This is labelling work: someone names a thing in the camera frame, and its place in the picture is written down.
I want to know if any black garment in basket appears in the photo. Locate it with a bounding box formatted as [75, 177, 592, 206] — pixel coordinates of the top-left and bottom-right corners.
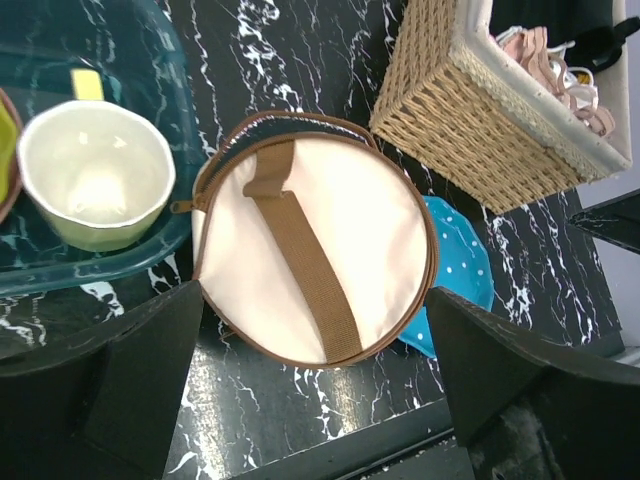
[489, 0, 639, 73]

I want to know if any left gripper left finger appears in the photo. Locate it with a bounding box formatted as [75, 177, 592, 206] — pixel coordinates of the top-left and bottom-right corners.
[1, 281, 203, 479]

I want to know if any blue polka dot plate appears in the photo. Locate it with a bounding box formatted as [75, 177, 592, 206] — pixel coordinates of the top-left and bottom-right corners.
[397, 195, 496, 359]

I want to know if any wicker basket with liner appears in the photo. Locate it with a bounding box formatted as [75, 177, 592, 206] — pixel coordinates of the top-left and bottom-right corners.
[370, 1, 632, 214]

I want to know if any cream round laundry bag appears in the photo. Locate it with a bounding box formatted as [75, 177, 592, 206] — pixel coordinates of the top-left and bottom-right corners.
[171, 111, 439, 369]

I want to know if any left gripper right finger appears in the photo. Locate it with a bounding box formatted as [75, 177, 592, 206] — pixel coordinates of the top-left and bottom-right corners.
[426, 287, 639, 479]

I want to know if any teal plastic tub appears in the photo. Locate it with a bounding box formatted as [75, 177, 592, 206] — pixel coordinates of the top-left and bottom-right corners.
[1, 1, 204, 296]

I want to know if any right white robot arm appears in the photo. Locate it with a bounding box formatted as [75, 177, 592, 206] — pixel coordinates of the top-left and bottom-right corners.
[569, 190, 640, 254]

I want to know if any mustard yellow garment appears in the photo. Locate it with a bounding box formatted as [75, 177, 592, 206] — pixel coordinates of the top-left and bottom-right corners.
[573, 71, 594, 85]

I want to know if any cream ceramic cup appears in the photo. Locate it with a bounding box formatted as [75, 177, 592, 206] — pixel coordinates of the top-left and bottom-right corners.
[17, 100, 176, 252]

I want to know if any pink beige bra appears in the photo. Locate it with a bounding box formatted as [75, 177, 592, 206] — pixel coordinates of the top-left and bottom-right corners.
[494, 26, 615, 137]

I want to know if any yellow-green plate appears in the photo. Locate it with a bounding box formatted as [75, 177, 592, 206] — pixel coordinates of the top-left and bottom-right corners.
[1, 90, 23, 222]

